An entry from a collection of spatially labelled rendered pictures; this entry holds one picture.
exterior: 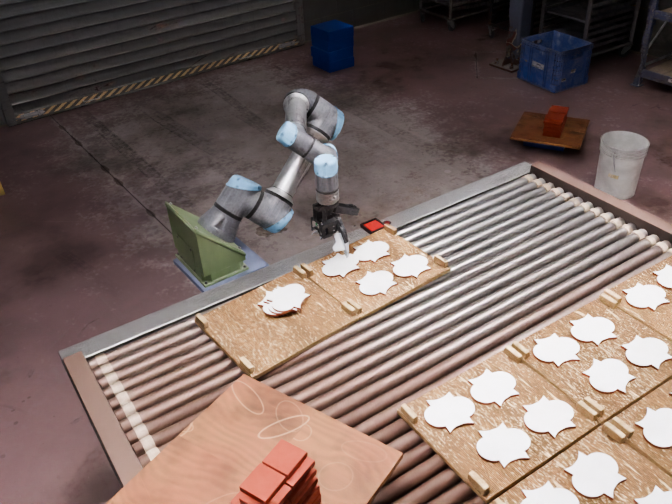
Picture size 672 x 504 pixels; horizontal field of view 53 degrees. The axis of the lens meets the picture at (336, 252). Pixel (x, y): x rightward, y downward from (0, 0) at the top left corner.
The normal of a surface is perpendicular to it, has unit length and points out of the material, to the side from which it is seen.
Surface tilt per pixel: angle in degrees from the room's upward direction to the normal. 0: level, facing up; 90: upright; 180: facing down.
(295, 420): 0
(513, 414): 0
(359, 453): 0
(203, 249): 90
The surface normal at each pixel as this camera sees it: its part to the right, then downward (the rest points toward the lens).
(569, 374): -0.04, -0.82
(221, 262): 0.58, 0.44
